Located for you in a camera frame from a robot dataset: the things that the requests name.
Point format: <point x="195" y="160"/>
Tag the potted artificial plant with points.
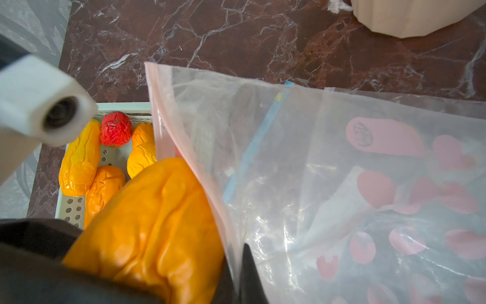
<point x="412" y="18"/>

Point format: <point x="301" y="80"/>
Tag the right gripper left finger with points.
<point x="228" y="293"/>

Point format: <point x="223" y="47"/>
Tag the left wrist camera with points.
<point x="40" y="104"/>

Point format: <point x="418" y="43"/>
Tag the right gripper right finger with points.
<point x="250" y="287"/>

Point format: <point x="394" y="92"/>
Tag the large orange mango left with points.
<point x="80" y="162"/>

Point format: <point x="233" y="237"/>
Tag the yellow orange mango small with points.
<point x="143" y="149"/>

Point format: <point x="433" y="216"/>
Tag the red mango top left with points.
<point x="116" y="130"/>

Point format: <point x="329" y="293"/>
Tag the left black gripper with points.
<point x="32" y="251"/>

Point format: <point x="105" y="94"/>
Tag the clear zip-top bag pink zipper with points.
<point x="343" y="197"/>

